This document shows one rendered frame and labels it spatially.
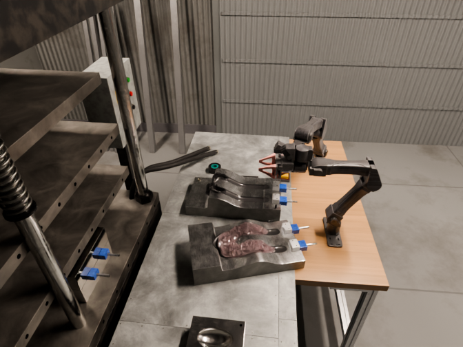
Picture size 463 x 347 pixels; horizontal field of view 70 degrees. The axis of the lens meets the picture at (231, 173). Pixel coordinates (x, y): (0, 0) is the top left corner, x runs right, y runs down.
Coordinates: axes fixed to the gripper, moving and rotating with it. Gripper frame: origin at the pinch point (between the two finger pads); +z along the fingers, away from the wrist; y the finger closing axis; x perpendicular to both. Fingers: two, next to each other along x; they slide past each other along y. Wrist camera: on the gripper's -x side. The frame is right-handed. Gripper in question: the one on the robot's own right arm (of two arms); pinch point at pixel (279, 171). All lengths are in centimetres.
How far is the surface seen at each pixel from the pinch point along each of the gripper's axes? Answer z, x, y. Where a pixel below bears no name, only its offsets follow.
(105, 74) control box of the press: 4, -99, -7
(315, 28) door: -38, 16, -202
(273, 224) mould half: 14.2, 6.4, 24.8
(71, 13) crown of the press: -37, -102, 41
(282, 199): 7.8, 7.4, 10.7
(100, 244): 48, -63, 51
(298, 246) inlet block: 6.3, 14.8, 40.0
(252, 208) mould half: 17.1, -4.9, 17.2
